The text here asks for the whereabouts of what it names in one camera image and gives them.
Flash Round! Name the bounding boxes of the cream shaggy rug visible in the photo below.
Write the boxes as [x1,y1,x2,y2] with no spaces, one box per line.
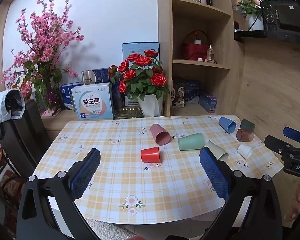
[84,218,138,240]

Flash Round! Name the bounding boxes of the pink blossom artificial plant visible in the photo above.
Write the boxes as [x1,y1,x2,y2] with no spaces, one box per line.
[1,0,85,113]

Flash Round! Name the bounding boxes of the person's right hand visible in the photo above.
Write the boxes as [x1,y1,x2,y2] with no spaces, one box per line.
[291,187,300,220]

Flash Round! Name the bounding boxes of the white cup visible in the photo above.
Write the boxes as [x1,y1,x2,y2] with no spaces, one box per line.
[237,144,254,160]

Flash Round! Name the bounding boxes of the white hooded jacket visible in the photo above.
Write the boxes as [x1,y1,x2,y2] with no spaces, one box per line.
[0,88,26,142]

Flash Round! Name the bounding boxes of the black chair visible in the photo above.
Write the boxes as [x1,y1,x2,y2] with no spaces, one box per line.
[0,99,52,172]

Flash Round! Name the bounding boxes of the white box with round print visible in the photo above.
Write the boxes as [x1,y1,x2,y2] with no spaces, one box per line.
[71,82,115,121]

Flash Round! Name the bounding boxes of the red roses in white pot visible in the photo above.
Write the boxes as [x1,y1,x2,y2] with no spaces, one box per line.
[108,50,171,118]

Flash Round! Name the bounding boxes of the pink cup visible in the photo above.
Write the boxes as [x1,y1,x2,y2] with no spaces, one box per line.
[150,123,171,146]

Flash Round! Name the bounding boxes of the low wooden sideboard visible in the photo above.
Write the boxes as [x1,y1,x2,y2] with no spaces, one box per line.
[41,103,217,131]

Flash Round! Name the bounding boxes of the small white box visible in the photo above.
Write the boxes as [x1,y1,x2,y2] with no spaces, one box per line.
[125,94,141,107]

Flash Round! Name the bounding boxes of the blue cup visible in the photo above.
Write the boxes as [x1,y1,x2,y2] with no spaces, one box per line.
[218,116,237,133]

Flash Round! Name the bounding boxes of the purple box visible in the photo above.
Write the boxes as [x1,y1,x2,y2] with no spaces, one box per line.
[198,91,219,113]

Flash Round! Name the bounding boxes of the black wall shelf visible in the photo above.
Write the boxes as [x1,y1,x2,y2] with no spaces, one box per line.
[234,30,300,47]

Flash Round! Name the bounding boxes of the gold metal tray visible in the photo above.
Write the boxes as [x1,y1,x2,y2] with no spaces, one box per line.
[114,106,144,120]

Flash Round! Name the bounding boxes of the peach flowers in white pot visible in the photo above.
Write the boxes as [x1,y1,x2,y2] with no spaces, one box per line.
[236,0,267,31]

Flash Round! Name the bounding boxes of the blue and white carton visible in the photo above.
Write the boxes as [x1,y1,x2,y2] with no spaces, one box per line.
[60,82,83,111]

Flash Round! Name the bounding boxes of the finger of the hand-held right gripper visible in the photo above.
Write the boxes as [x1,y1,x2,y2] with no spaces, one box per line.
[283,127,300,143]
[264,135,294,157]

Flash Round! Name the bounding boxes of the red cup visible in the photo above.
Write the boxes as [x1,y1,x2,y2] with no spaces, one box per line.
[140,146,161,163]

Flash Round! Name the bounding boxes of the beige cup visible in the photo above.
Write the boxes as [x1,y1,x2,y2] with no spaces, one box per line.
[204,141,229,161]

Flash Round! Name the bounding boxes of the wooden shelf unit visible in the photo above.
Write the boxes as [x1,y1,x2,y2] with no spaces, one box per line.
[157,0,246,117]

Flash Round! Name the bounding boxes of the light green cup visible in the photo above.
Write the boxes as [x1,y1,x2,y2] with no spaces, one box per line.
[178,132,205,151]

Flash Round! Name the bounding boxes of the dark blue moon print box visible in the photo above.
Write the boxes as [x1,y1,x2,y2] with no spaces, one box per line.
[171,80,201,108]

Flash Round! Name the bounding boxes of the dark blue patterned box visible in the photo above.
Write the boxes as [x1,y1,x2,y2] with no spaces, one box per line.
[93,67,111,84]

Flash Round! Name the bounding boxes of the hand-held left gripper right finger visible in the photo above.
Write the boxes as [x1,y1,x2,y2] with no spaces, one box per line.
[199,146,283,240]

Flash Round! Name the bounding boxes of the red gift basket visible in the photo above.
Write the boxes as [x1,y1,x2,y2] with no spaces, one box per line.
[181,30,210,61]

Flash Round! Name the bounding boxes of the small glass bottle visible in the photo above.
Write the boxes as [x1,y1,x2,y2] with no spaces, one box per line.
[206,45,215,63]

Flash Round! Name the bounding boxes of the light blue flat box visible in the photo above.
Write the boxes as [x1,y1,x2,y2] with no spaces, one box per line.
[122,42,160,64]

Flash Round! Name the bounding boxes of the brown cup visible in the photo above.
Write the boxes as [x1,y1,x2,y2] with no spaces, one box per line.
[236,128,255,142]

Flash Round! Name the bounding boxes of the dark green cup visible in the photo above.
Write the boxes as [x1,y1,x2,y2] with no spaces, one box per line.
[240,119,256,132]

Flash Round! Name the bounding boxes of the yellow checked floral tablecloth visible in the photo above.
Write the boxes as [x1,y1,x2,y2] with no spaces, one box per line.
[33,116,284,224]

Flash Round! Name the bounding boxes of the tall dark blue box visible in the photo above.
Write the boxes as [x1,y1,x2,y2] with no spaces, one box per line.
[111,79,126,111]

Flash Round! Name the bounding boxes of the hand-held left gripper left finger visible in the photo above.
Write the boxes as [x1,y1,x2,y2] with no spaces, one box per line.
[16,148,102,240]

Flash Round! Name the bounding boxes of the black monitor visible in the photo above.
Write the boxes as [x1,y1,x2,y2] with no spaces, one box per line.
[260,0,300,33]

